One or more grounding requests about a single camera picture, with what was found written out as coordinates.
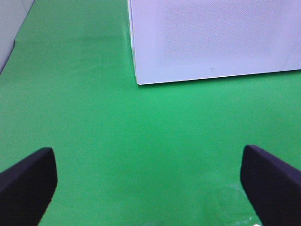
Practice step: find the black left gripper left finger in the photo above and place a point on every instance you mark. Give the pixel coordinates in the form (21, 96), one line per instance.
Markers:
(27, 188)

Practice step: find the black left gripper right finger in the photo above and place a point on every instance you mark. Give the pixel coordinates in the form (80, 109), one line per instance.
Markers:
(273, 187)

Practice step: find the white microwave door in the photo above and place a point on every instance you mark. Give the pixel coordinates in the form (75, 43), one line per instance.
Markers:
(182, 40)

